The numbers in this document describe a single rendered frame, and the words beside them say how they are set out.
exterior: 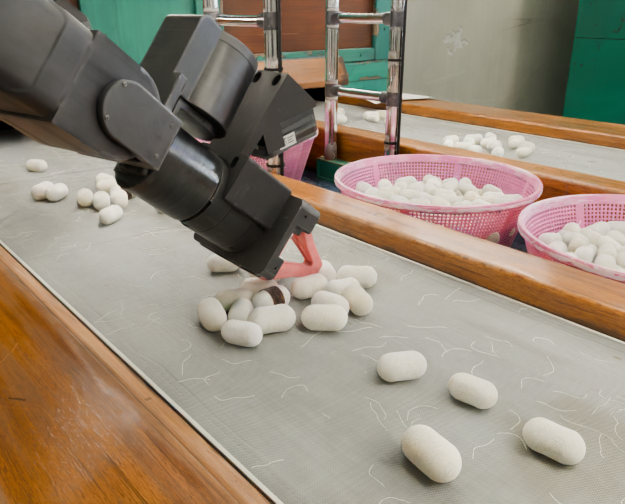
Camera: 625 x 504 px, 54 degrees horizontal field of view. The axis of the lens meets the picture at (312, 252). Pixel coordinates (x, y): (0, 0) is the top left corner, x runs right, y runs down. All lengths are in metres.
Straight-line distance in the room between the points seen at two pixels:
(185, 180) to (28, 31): 0.14
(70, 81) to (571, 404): 0.36
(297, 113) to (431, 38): 2.62
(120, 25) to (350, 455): 1.12
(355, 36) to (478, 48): 1.66
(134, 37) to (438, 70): 2.00
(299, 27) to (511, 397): 1.30
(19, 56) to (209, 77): 0.14
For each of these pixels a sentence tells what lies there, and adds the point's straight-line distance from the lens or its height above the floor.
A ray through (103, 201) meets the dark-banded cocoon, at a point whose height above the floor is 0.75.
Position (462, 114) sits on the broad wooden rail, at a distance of 1.41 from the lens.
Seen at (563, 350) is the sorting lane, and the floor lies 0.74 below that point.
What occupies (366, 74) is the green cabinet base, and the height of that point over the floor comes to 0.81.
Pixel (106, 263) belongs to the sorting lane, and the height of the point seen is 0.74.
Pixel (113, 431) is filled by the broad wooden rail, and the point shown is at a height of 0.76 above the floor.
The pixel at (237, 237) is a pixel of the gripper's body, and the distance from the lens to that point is 0.46.
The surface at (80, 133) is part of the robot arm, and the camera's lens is 0.36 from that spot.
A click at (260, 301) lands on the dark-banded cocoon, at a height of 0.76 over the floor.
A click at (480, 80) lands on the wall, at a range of 3.39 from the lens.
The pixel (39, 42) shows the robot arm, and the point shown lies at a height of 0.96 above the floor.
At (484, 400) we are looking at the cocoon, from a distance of 0.41.
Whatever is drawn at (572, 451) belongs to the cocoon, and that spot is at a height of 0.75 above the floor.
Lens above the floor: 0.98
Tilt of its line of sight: 22 degrees down
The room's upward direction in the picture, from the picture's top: straight up
